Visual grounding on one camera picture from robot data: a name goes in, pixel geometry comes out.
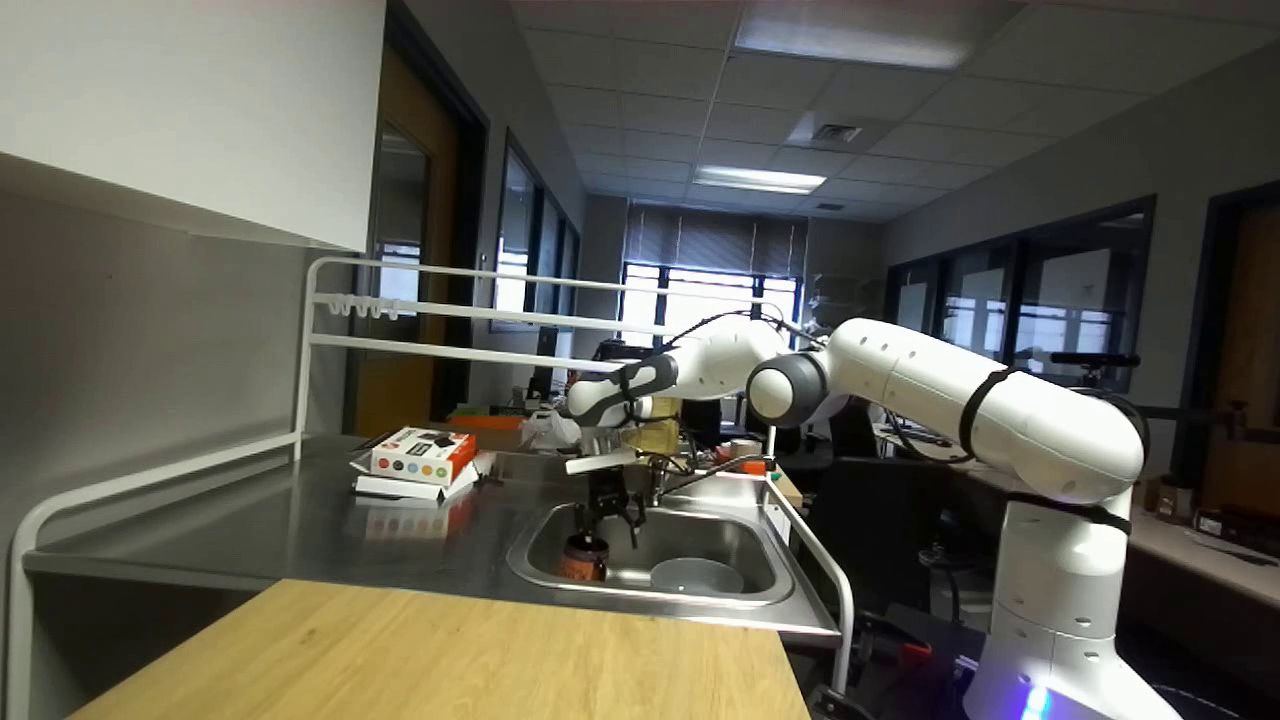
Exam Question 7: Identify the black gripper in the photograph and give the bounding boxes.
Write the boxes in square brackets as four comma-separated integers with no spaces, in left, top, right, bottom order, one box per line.
[588,461,659,552]

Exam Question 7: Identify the brown mug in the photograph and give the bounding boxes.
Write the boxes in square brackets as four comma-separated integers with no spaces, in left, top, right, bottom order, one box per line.
[555,529,615,587]

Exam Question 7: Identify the black red robot base equipment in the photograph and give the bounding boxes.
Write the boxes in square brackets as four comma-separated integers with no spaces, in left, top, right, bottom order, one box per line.
[806,599,996,720]

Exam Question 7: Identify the stainless steel sink counter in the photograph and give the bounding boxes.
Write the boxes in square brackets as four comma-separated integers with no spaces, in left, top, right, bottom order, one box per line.
[19,430,848,654]

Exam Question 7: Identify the flat white box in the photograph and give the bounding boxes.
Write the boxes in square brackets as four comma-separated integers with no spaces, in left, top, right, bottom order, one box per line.
[348,449,501,510]

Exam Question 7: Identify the orange flat tray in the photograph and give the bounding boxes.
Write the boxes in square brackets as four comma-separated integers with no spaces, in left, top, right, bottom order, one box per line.
[442,408,530,446]

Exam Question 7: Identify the colourful red white box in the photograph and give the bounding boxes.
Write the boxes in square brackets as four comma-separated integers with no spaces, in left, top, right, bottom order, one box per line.
[366,424,484,489]

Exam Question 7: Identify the window with grey blinds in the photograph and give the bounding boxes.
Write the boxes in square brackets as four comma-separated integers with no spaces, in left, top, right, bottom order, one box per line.
[615,205,812,353]

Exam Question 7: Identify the small ceiling light panel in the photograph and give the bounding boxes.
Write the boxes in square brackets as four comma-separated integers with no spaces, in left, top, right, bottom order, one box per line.
[689,161,830,199]

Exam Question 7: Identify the yellow door with window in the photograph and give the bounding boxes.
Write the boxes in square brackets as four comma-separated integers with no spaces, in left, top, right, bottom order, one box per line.
[340,7,491,446]

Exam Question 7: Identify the ceiling air vent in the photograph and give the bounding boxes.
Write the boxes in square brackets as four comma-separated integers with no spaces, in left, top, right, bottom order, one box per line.
[781,109,866,154]

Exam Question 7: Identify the dark framed office windows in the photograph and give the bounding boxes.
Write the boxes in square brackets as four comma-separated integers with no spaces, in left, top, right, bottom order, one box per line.
[885,191,1160,394]

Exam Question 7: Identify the large ceiling light panel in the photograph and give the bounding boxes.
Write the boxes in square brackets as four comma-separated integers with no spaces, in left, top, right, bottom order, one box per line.
[727,0,980,78]

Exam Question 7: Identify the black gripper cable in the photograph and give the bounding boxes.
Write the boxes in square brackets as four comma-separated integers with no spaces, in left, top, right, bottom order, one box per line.
[647,306,812,360]

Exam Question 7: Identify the brown door in dark frame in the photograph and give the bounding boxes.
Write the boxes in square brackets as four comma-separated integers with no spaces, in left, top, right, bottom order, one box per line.
[1175,175,1280,539]

